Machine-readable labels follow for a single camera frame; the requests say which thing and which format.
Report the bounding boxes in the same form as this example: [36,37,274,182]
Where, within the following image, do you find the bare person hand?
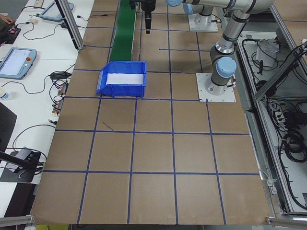
[0,13,15,24]

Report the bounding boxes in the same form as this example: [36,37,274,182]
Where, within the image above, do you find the green conveyor belt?
[109,0,137,62]

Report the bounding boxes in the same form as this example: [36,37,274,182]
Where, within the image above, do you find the white foam pad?
[106,73,144,85]

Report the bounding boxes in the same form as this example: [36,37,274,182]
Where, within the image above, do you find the blue plastic storage bin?
[95,60,147,98]

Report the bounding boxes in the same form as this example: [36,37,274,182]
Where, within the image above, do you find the blue-grey teach pendant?
[0,47,37,80]
[39,0,74,23]

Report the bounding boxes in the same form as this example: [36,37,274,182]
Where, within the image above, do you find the white desk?
[0,0,95,230]

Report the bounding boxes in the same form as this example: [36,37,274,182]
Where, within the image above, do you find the white crumpled bag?
[255,39,280,68]

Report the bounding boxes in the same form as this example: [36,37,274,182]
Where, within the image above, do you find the black electronics box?
[8,26,22,43]

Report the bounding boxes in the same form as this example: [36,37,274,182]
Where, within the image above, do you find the dark bag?
[0,21,15,45]

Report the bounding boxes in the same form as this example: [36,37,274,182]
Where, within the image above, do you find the white power strip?
[270,103,286,125]

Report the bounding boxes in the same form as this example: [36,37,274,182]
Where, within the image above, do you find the black monitor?
[0,102,18,154]

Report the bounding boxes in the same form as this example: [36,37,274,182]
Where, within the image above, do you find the small grey box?
[16,148,32,160]

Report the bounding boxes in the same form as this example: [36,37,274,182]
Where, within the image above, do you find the black stand bar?
[0,150,39,171]

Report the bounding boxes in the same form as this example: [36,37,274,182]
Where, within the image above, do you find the aluminium profile bar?
[265,215,307,226]
[0,215,36,226]

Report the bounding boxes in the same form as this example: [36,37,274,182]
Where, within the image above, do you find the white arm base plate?
[196,72,237,103]
[187,12,219,33]

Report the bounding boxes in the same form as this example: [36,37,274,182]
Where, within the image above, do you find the aluminium profile post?
[54,0,84,50]

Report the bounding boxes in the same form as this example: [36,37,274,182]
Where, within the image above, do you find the black cable adapter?
[49,72,71,80]

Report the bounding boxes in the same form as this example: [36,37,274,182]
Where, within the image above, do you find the V-shaped metal bar frame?
[235,3,307,216]

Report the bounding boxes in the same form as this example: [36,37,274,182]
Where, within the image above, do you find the coiled black cable bundle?
[278,133,307,166]

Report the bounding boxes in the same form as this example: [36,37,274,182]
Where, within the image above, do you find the black stand base plate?
[0,149,41,184]

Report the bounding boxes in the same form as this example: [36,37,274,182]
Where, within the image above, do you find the metal corner bracket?
[260,167,276,195]

